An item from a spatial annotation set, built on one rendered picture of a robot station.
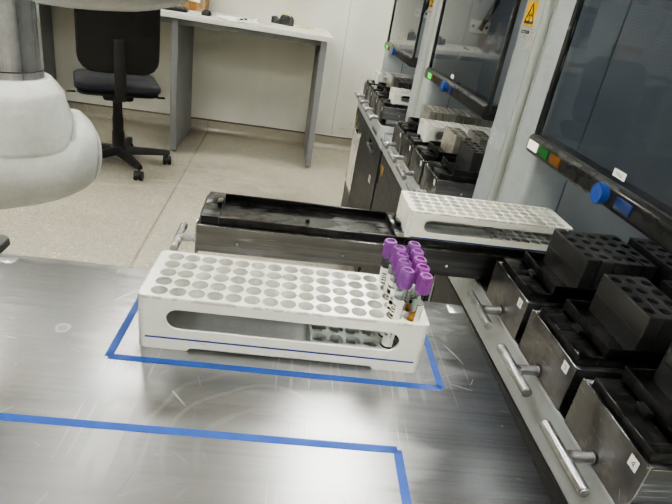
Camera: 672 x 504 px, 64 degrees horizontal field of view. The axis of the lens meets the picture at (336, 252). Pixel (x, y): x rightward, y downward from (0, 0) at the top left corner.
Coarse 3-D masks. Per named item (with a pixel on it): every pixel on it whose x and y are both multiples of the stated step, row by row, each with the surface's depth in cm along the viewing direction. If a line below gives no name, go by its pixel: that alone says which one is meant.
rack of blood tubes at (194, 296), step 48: (144, 288) 53; (192, 288) 55; (240, 288) 57; (288, 288) 59; (336, 288) 59; (144, 336) 54; (192, 336) 54; (240, 336) 55; (288, 336) 59; (336, 336) 58
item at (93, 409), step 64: (0, 256) 66; (0, 320) 55; (64, 320) 57; (128, 320) 58; (448, 320) 69; (0, 384) 47; (64, 384) 48; (128, 384) 50; (192, 384) 51; (256, 384) 52; (320, 384) 54; (384, 384) 55; (448, 384) 57; (0, 448) 41; (64, 448) 42; (128, 448) 43; (192, 448) 44; (256, 448) 45; (320, 448) 46; (384, 448) 47; (448, 448) 49; (512, 448) 50
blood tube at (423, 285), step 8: (424, 272) 54; (424, 280) 53; (432, 280) 53; (416, 288) 54; (424, 288) 53; (416, 296) 54; (424, 296) 54; (416, 304) 54; (416, 312) 55; (408, 320) 56; (416, 320) 55
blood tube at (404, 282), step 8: (400, 272) 54; (408, 272) 53; (400, 280) 54; (408, 280) 53; (400, 288) 54; (408, 288) 54; (400, 296) 54; (392, 304) 55; (400, 304) 55; (392, 312) 55; (400, 312) 55; (384, 336) 57; (392, 336) 56; (384, 344) 57; (392, 344) 57
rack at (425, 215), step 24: (408, 192) 98; (408, 216) 91; (432, 216) 90; (456, 216) 91; (480, 216) 94; (504, 216) 94; (528, 216) 96; (552, 216) 99; (456, 240) 93; (480, 240) 93; (504, 240) 94; (528, 240) 96
